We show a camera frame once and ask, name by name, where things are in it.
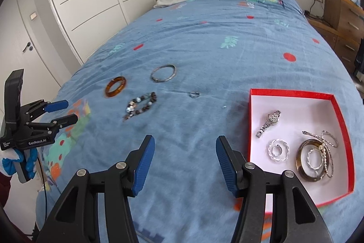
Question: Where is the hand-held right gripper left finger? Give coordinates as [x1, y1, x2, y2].
[37, 135, 156, 243]

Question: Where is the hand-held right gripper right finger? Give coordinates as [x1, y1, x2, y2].
[215, 135, 334, 243]

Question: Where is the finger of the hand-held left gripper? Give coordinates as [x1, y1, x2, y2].
[27, 100, 69, 120]
[34, 114, 78, 137]

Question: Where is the twisted silver hoop earring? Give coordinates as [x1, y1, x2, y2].
[306, 148, 327, 170]
[268, 139, 290, 162]

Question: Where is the silver wristwatch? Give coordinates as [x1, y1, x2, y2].
[256, 110, 282, 138]

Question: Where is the dark brown bangle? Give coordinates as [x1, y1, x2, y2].
[296, 139, 333, 182]

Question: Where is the red box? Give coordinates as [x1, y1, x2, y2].
[248, 88, 356, 208]

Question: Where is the silver chain necklace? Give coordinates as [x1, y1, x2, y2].
[302, 130, 339, 178]

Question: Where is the person's left forearm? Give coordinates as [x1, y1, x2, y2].
[0, 172, 12, 209]

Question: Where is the person's left hand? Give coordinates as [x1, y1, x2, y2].
[0, 148, 39, 176]

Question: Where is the amber bangle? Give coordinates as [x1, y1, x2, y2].
[105, 76, 127, 98]

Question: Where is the white door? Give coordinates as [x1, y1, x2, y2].
[11, 0, 74, 90]

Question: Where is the thin silver bangle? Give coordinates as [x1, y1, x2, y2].
[150, 64, 177, 83]

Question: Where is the printed blue blanket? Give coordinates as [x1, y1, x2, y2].
[35, 0, 364, 243]

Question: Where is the wooden nightstand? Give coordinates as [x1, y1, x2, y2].
[306, 17, 342, 50]

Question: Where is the wooden dresser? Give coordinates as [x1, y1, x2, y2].
[324, 0, 364, 64]

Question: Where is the black and white beaded bracelet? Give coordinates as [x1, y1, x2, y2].
[122, 92, 158, 122]

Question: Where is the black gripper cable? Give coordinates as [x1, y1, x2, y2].
[31, 146, 49, 238]

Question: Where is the black power cable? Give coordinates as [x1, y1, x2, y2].
[304, 0, 317, 18]

